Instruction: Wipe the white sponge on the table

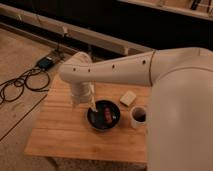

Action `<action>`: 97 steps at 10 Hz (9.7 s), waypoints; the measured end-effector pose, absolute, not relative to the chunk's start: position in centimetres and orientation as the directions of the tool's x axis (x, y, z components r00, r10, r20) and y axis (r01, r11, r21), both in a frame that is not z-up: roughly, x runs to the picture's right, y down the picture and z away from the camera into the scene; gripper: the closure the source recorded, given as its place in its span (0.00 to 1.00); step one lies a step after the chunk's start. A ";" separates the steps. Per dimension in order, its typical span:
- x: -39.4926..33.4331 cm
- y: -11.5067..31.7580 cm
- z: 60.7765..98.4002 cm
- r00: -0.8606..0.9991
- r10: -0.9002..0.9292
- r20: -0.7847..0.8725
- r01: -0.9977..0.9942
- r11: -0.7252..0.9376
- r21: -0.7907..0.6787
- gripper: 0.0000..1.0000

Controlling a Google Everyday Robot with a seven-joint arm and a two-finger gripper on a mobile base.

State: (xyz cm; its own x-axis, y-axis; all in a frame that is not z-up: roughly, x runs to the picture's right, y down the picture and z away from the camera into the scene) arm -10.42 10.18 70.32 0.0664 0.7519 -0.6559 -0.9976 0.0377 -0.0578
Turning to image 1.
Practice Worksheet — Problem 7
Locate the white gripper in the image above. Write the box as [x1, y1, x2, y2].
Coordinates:
[70, 82, 98, 112]

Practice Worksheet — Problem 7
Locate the white mug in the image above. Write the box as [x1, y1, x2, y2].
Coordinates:
[130, 106, 146, 129]

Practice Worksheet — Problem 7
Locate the black power adapter box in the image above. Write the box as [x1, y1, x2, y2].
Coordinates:
[36, 57, 54, 71]

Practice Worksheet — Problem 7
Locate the white sponge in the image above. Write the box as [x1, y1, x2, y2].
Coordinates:
[120, 91, 136, 106]

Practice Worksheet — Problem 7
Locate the black bowl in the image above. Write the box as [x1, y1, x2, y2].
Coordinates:
[87, 100, 120, 131]

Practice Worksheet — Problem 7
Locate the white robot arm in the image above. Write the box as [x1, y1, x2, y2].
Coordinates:
[59, 47, 213, 171]

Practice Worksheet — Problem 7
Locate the red object in bowl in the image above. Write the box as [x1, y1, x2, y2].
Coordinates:
[104, 108, 112, 123]

